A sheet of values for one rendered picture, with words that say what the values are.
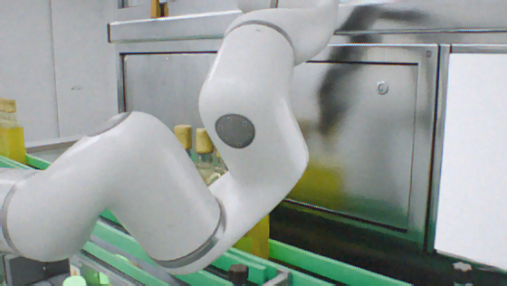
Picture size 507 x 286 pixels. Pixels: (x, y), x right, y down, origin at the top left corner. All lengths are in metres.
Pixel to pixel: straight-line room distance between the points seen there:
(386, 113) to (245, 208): 0.40
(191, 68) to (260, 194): 0.72
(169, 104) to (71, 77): 5.96
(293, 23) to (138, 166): 0.26
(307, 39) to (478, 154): 0.33
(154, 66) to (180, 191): 0.88
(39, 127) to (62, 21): 1.53
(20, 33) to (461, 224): 6.46
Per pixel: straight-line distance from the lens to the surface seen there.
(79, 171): 0.37
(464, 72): 0.73
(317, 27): 0.56
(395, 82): 0.78
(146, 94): 1.29
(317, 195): 0.89
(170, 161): 0.38
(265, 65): 0.43
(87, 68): 7.25
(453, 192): 0.76
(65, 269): 1.15
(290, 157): 0.45
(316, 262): 0.81
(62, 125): 7.12
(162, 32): 1.17
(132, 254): 0.91
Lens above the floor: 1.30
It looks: 11 degrees down
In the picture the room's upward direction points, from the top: straight up
